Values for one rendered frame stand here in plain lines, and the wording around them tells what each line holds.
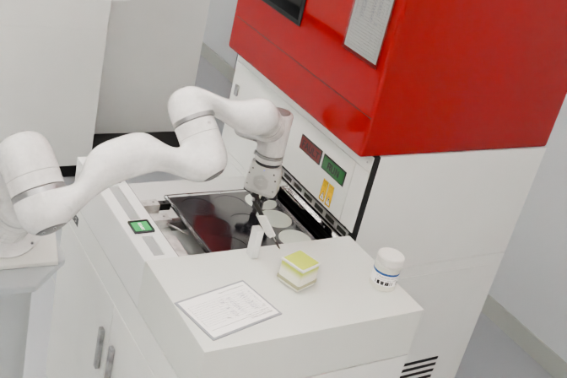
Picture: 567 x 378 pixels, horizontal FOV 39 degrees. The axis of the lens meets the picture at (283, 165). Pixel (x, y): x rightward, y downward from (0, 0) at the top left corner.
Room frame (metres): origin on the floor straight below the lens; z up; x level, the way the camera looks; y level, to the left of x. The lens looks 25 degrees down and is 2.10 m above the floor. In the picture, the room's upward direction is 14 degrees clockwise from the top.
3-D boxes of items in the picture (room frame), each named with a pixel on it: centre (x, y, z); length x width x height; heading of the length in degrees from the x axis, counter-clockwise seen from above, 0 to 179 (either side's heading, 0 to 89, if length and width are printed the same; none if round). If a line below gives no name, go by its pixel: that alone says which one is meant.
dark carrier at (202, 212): (2.08, 0.07, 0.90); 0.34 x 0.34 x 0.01; 36
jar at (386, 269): (1.82, -0.33, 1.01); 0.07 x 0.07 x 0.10
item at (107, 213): (1.92, 0.40, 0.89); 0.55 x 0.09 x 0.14; 36
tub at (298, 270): (1.73, -0.10, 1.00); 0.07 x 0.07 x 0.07; 54
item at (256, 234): (1.82, 0.01, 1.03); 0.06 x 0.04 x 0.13; 126
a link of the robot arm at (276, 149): (2.16, 0.05, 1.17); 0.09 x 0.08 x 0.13; 83
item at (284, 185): (2.21, -0.10, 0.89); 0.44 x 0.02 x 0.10; 36
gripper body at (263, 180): (2.16, 0.05, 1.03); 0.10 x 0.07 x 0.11; 77
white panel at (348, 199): (2.37, 0.00, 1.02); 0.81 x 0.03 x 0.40; 36
